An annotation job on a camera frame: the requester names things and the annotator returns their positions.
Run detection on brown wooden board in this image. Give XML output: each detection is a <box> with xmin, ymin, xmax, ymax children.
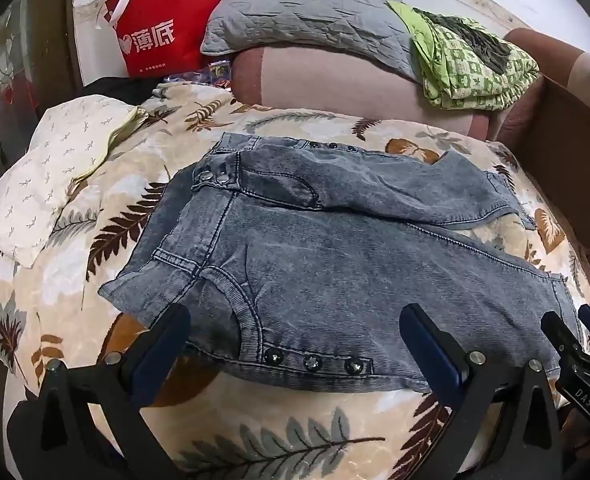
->
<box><xmin>508</xmin><ymin>75</ymin><xmax>590</xmax><ymax>306</ymax></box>

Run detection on dark olive cloth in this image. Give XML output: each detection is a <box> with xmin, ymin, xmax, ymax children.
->
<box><xmin>422</xmin><ymin>10</ymin><xmax>513</xmax><ymax>73</ymax></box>

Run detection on brown-pink cushion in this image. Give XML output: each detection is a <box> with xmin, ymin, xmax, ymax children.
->
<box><xmin>495</xmin><ymin>27</ymin><xmax>587</xmax><ymax>146</ymax></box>

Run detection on grey-blue denim pants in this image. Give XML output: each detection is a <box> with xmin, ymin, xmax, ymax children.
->
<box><xmin>97</xmin><ymin>132</ymin><xmax>583</xmax><ymax>395</ymax></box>

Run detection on colourful snack packets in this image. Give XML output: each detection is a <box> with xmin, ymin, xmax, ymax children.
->
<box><xmin>165</xmin><ymin>62</ymin><xmax>233</xmax><ymax>86</ymax></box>

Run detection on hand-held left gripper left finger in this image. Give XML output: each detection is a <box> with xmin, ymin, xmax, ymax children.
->
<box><xmin>40</xmin><ymin>304</ymin><xmax>193</xmax><ymax>480</ymax></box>

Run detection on green patterned cloth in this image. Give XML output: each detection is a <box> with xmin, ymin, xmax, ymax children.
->
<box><xmin>386</xmin><ymin>0</ymin><xmax>541</xmax><ymax>111</ymax></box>

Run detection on glass cabinet door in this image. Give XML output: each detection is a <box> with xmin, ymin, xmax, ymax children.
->
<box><xmin>0</xmin><ymin>0</ymin><xmax>42</xmax><ymax>161</ymax></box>

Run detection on beige leaf-print blanket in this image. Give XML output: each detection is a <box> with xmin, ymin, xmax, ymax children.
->
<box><xmin>0</xmin><ymin>82</ymin><xmax>590</xmax><ymax>480</ymax></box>

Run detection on pink long pillow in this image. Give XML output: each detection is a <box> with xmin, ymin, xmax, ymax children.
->
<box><xmin>231</xmin><ymin>45</ymin><xmax>496</xmax><ymax>141</ymax></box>

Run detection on black cloth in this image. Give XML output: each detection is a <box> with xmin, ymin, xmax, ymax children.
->
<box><xmin>82</xmin><ymin>76</ymin><xmax>163</xmax><ymax>107</ymax></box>

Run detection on grey quilted pillow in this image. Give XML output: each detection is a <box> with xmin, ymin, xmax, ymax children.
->
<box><xmin>200</xmin><ymin>0</ymin><xmax>421</xmax><ymax>81</ymax></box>

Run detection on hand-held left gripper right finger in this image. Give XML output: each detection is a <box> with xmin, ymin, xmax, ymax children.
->
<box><xmin>399</xmin><ymin>304</ymin><xmax>562</xmax><ymax>480</ymax></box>

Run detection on white small-print pillow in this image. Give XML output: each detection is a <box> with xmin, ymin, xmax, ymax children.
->
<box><xmin>0</xmin><ymin>95</ymin><xmax>148</xmax><ymax>268</ymax></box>

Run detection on red shopping bag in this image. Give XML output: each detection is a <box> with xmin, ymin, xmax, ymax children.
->
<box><xmin>95</xmin><ymin>0</ymin><xmax>226</xmax><ymax>81</ymax></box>

